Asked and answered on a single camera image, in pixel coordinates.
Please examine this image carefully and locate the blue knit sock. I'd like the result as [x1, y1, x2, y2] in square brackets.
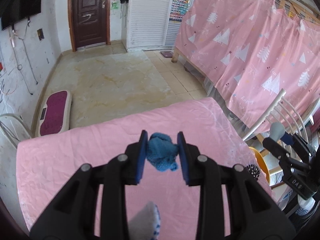
[146, 133, 179, 172]

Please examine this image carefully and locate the white gloved right hand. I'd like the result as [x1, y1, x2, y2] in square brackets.
[296, 196, 316, 216]

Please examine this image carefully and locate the grey knit gloved hand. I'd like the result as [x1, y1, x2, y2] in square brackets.
[128, 202, 161, 240]

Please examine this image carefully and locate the yellow round bin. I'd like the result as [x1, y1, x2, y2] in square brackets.
[249, 147, 270, 183]

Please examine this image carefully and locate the black dotted sheet patch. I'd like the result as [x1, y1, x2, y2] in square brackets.
[246, 164, 260, 181]

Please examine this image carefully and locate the white metal chair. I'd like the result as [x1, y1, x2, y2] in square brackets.
[241, 89, 319, 142]

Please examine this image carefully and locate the pink bed sheet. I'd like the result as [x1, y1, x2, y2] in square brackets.
[16, 97, 278, 240]

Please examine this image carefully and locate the pink tree-print curtain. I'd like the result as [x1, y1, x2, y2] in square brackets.
[175, 0, 319, 126]

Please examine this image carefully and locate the small brown floor mat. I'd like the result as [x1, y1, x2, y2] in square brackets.
[160, 51, 173, 58]

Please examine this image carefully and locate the white louvered wardrobe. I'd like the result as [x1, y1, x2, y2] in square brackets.
[122, 0, 193, 51]

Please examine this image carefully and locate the dark brown door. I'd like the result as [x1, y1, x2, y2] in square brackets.
[67, 0, 110, 51]

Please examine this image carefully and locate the colourful wall chart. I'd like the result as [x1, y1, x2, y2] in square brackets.
[169, 0, 190, 22]

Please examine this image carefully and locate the black wall television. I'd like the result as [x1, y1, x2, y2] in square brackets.
[1, 0, 41, 30]

